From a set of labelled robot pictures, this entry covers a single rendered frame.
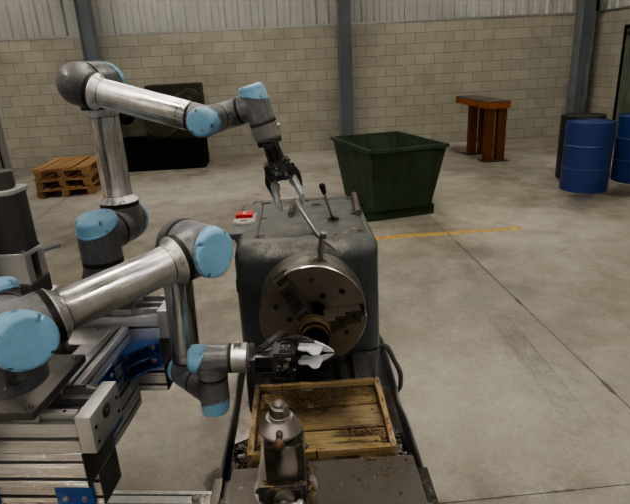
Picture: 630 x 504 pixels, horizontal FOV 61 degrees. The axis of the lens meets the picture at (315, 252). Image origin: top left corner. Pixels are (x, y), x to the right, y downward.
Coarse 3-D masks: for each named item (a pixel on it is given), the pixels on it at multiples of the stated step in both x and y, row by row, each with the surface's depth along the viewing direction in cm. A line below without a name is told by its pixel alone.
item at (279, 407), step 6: (276, 402) 100; (282, 402) 101; (270, 408) 100; (276, 408) 100; (282, 408) 100; (288, 408) 101; (270, 414) 101; (276, 414) 100; (282, 414) 100; (288, 414) 102; (276, 420) 100; (282, 420) 100
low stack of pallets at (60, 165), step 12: (84, 156) 911; (36, 168) 819; (48, 168) 813; (60, 168) 809; (72, 168) 816; (84, 168) 814; (96, 168) 865; (36, 180) 813; (48, 180) 812; (60, 180) 815; (72, 180) 856; (84, 180) 819; (96, 180) 854; (36, 192) 818; (48, 192) 849; (72, 192) 847; (96, 192) 841
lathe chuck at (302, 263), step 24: (288, 264) 157; (312, 264) 152; (336, 264) 157; (264, 288) 158; (312, 288) 153; (336, 288) 154; (360, 288) 157; (264, 312) 155; (288, 312) 156; (264, 336) 158; (336, 336) 159; (360, 336) 159
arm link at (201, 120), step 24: (72, 72) 140; (96, 72) 142; (72, 96) 140; (96, 96) 139; (120, 96) 138; (144, 96) 138; (168, 96) 139; (168, 120) 138; (192, 120) 134; (216, 120) 136
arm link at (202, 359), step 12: (192, 348) 134; (204, 348) 134; (216, 348) 134; (228, 348) 134; (192, 360) 132; (204, 360) 132; (216, 360) 132; (228, 360) 132; (192, 372) 134; (204, 372) 133; (216, 372) 134; (228, 372) 134
